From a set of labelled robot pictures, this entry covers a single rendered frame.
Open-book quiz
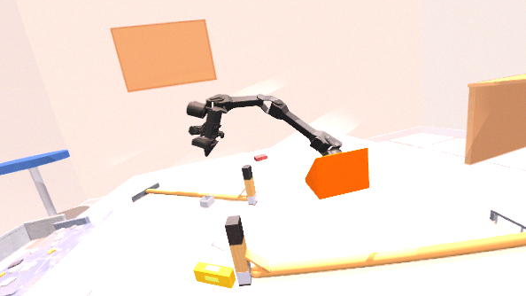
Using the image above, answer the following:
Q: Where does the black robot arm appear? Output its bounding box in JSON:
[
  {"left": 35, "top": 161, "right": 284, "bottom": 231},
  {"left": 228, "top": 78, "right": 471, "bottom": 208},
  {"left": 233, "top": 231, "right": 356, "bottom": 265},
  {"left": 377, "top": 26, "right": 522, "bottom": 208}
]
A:
[{"left": 186, "top": 94, "right": 343, "bottom": 157}]

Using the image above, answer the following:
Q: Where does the yellow rectangular bar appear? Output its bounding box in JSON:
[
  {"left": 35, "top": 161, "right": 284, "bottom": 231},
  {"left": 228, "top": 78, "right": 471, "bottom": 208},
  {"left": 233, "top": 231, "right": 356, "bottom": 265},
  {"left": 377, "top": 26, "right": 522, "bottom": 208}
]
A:
[{"left": 193, "top": 261, "right": 236, "bottom": 289}]

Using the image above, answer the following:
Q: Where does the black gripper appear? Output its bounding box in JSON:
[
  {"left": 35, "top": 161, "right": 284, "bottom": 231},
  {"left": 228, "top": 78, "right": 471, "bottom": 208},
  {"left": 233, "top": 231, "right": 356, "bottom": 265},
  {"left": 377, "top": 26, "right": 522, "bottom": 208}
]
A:
[{"left": 191, "top": 121, "right": 225, "bottom": 157}]

